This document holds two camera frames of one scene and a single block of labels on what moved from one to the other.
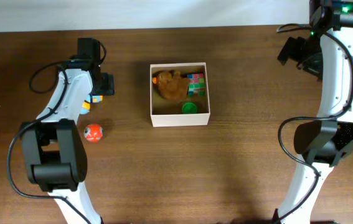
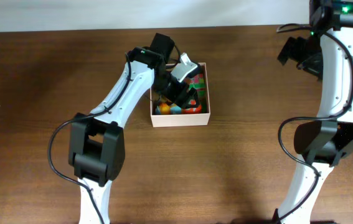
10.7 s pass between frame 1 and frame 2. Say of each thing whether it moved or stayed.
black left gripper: moved
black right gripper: stayed
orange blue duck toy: moved
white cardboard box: stayed
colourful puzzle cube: stayed
